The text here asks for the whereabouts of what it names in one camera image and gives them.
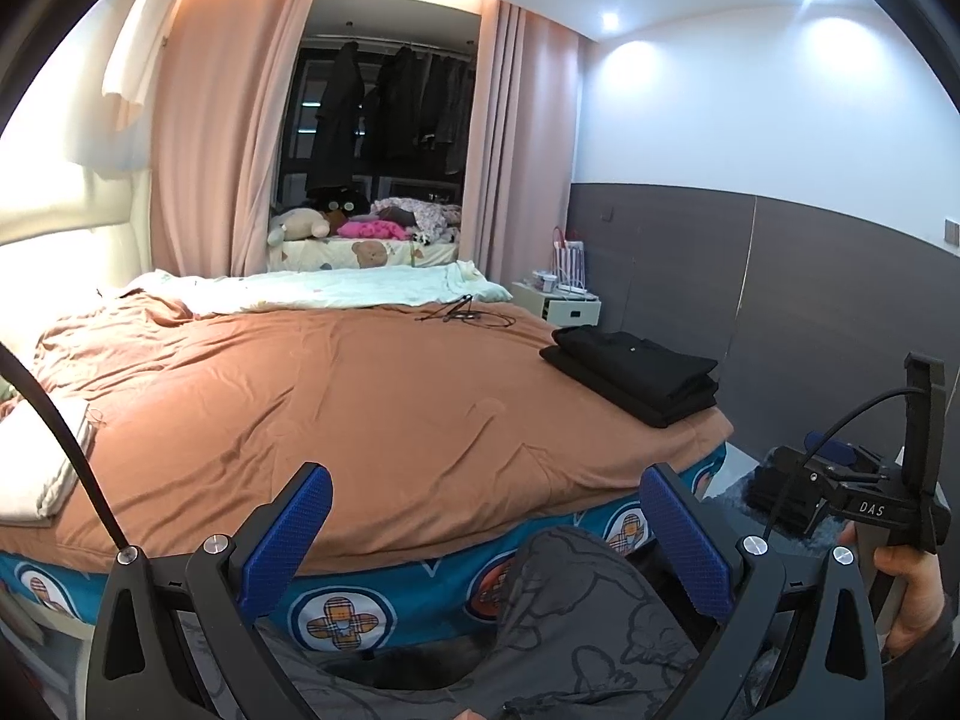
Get white wire rack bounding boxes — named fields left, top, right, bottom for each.
left=553, top=225, right=591, bottom=295

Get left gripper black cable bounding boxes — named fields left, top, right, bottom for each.
left=0, top=341, right=128, bottom=556

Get white hanging garment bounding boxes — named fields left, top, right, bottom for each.
left=101, top=0, right=185, bottom=128

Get beige plush toy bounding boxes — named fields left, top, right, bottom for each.
left=268, top=206, right=332, bottom=245

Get pink cloth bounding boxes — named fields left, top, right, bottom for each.
left=337, top=217, right=413, bottom=242

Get dark hanging coat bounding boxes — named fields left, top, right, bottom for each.
left=304, top=41, right=368, bottom=192

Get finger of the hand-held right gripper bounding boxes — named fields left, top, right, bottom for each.
left=772, top=444, right=852, bottom=533
left=804, top=431, right=901, bottom=485

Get person's right hand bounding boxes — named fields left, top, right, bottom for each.
left=874, top=544, right=946, bottom=638

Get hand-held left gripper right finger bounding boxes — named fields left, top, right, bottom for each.
left=639, top=463, right=886, bottom=720

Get pink curtain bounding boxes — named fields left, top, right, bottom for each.
left=150, top=0, right=320, bottom=278
left=457, top=0, right=590, bottom=305

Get person's legs in grey pants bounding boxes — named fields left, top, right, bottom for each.
left=180, top=525, right=758, bottom=720

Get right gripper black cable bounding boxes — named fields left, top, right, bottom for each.
left=761, top=386, right=920, bottom=541

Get black bag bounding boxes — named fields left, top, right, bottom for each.
left=746, top=463, right=815, bottom=537

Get folded white pillow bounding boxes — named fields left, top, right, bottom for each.
left=0, top=394, right=95, bottom=526

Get black plush toy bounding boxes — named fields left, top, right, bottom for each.
left=311, top=191, right=372, bottom=218

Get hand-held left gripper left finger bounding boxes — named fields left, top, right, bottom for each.
left=85, top=463, right=335, bottom=720

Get brown duvet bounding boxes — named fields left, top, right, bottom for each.
left=0, top=289, right=736, bottom=575

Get white teddy bear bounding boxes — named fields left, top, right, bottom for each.
left=266, top=236, right=460, bottom=271

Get row of dark hanging clothes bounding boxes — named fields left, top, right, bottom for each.
left=364, top=45, right=475, bottom=177

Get cream padded headboard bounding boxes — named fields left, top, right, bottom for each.
left=0, top=157, right=155, bottom=361

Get folded black clothes pile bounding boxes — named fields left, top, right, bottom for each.
left=540, top=349, right=719, bottom=430

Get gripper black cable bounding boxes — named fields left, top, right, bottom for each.
left=0, top=341, right=128, bottom=556
left=761, top=386, right=920, bottom=541

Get person's right forearm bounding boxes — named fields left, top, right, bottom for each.
left=881, top=585, right=960, bottom=665

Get pale green blanket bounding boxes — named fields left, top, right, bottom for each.
left=124, top=259, right=515, bottom=316

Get thin black cable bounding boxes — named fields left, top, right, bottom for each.
left=416, top=294, right=518, bottom=329

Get white nightstand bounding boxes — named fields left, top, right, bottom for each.
left=511, top=279, right=602, bottom=327

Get floral clothes pile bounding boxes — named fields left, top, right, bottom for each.
left=371, top=196, right=462, bottom=241

